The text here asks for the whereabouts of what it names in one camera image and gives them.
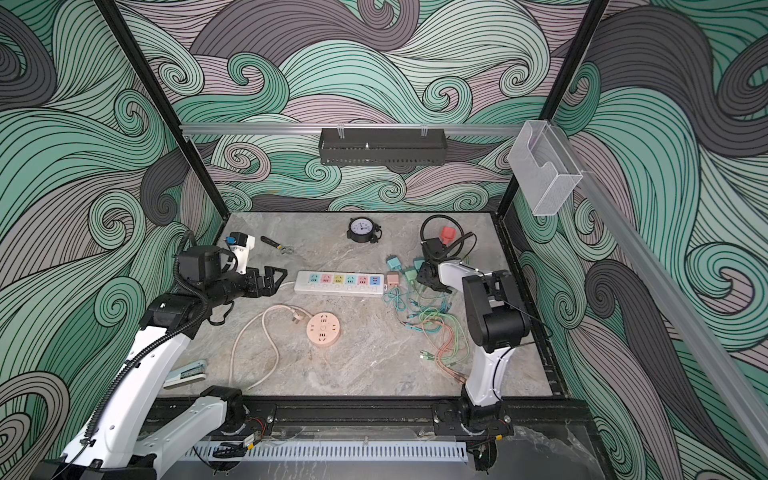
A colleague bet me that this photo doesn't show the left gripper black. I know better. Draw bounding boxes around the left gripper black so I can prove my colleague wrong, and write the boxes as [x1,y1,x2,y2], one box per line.
[207,264,287,310]

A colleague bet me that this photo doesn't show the white power strip coloured sockets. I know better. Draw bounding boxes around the white power strip coloured sockets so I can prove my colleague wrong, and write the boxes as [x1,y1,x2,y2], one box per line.
[293,271,385,297]

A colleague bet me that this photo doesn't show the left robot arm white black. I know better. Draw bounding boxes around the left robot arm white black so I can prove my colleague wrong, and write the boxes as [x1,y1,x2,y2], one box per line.
[31,244,288,479]

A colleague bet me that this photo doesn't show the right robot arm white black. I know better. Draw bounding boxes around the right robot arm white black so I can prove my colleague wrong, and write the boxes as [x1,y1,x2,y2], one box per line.
[417,214,531,432]

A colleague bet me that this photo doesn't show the black adjustable wrench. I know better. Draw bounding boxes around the black adjustable wrench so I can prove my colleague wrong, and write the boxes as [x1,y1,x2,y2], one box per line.
[260,235,294,255]

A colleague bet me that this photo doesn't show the red plastic clamp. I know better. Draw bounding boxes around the red plastic clamp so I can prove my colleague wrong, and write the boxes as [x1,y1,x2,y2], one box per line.
[440,226,457,245]

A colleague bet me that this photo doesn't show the black pressure gauge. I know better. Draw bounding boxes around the black pressure gauge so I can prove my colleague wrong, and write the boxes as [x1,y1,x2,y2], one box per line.
[346,217,382,244]

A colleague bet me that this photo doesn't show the black perforated metal tray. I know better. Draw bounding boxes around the black perforated metal tray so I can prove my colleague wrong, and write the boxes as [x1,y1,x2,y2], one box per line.
[318,129,448,171]

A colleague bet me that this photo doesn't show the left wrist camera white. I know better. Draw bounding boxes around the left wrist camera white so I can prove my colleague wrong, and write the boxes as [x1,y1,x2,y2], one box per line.
[225,232,256,274]

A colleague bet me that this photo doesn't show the pink round socket with cable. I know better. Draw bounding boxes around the pink round socket with cable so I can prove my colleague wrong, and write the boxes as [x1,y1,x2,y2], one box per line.
[227,304,341,390]

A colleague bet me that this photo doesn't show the pink usb cable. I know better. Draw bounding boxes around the pink usb cable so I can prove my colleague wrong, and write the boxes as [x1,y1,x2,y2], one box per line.
[419,317,472,385]

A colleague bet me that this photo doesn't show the clear plastic wall holder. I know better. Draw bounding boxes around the clear plastic wall holder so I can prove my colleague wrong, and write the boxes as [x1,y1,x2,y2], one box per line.
[507,120,583,217]

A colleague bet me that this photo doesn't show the aluminium rail back wall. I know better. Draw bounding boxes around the aluminium rail back wall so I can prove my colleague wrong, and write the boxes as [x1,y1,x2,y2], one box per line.
[180,122,522,137]

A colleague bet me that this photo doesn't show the aluminium rail wall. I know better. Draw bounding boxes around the aluminium rail wall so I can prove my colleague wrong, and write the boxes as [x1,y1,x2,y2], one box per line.
[549,125,767,460]
[180,122,522,137]

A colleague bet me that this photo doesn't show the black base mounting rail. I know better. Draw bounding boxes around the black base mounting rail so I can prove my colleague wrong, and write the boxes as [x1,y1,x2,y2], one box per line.
[143,395,592,438]

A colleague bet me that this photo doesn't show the white slotted cable duct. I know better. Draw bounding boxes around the white slotted cable duct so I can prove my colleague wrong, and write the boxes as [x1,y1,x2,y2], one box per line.
[181,440,469,463]

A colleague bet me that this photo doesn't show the aluminium rail right wall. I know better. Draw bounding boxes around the aluminium rail right wall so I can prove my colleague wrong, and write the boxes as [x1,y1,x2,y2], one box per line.
[549,125,767,460]

